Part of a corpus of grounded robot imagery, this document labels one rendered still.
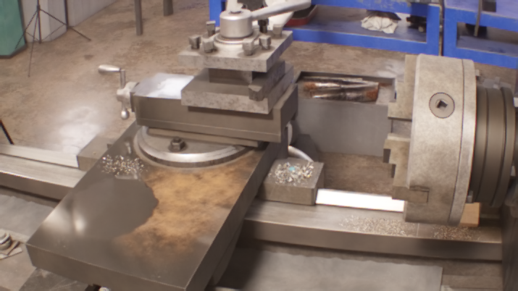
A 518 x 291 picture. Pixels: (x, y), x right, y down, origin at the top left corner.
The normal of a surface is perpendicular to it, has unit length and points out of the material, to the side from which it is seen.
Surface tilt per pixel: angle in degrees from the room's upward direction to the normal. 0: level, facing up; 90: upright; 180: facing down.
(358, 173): 0
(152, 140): 0
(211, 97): 90
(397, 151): 11
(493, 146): 64
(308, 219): 0
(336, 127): 90
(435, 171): 82
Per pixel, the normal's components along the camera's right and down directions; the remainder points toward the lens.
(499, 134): -0.22, -0.22
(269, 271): 0.11, -0.82
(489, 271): -0.27, 0.47
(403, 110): -0.26, 0.15
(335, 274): -0.15, -0.77
